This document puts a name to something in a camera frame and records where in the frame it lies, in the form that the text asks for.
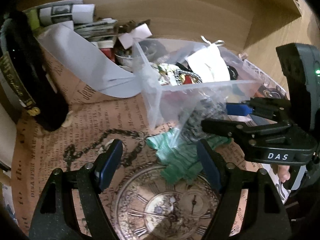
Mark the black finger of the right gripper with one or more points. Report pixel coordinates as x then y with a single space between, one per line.
231 129

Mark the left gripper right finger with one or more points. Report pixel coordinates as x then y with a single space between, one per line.
213 164

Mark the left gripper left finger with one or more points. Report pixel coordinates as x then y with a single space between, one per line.
106 164

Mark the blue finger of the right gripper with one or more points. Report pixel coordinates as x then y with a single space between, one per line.
238 109

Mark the white cloth drawstring pouch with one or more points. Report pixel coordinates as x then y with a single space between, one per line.
208 64

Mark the clear plastic storage bin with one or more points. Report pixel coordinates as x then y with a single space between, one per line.
176 51

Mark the floral yellow white scrunchie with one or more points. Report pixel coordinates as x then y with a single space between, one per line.
168 74

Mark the black patterned-trim fabric pouch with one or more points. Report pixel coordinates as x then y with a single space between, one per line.
184 75

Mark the person's hand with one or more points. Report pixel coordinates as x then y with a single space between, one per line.
283 173

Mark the green crinkled fabric piece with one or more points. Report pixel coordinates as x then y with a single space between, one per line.
176 150

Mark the white paper sheet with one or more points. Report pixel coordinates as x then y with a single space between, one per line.
87 62

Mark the small white cardboard box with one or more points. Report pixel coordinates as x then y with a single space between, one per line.
141 32

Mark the dark wine bottle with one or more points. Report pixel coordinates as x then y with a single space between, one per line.
24 68

